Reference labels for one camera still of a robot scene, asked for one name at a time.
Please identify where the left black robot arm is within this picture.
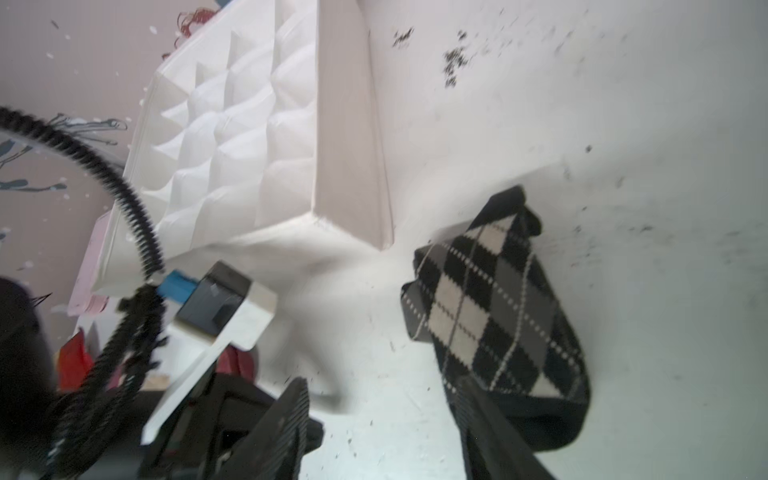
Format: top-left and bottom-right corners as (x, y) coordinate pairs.
(1, 279), (324, 479)

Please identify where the red snack chip bag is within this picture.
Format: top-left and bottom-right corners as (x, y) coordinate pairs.
(56, 328), (94, 392)

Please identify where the black grey argyle sock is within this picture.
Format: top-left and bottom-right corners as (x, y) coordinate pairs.
(400, 185), (591, 452)

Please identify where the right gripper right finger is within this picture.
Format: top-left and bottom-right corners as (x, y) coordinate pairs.
(452, 376), (554, 480)

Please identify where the white compartment organizer tray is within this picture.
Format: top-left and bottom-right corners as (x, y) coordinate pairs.
(124, 1), (393, 283)

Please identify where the beige maroon striped sock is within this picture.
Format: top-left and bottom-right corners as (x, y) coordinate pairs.
(141, 346), (257, 391)

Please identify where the pink rectangular case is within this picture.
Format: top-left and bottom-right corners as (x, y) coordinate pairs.
(67, 212), (110, 317)

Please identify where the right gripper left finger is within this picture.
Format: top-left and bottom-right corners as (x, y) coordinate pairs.
(214, 378), (310, 480)

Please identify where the left wrist corrugated cable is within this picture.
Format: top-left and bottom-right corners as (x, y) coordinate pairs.
(0, 106), (169, 480)

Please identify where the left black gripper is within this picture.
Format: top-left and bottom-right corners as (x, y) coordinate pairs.
(137, 373), (324, 479)

